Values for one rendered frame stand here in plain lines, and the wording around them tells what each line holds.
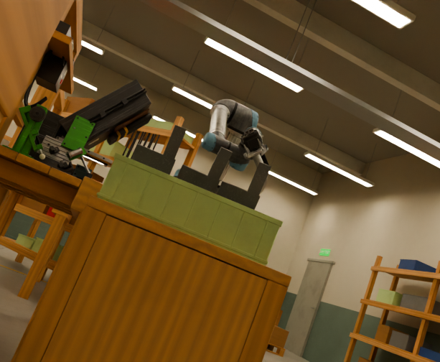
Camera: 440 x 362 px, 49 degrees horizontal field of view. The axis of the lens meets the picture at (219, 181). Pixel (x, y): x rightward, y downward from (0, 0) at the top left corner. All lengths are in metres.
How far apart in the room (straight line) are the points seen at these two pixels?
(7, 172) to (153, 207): 0.82
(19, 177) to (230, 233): 1.01
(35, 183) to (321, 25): 5.43
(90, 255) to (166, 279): 0.24
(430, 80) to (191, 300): 6.62
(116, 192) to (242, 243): 0.45
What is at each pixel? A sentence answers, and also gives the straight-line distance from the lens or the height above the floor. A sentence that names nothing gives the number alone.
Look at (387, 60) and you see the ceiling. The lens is 7.41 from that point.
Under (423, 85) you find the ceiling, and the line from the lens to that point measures 7.66.
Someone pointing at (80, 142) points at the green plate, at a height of 1.13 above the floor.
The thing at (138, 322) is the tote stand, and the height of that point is 0.49.
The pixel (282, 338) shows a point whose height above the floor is 0.29.
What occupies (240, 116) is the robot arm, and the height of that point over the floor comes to 1.47.
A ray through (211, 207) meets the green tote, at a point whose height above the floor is 0.91.
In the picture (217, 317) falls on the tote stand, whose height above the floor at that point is 0.59.
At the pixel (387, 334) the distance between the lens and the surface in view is 8.06.
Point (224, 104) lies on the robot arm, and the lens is 2.32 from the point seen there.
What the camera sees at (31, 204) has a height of 0.78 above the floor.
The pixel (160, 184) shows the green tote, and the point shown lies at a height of 0.92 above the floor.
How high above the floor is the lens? 0.67
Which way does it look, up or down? 12 degrees up
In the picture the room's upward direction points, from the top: 22 degrees clockwise
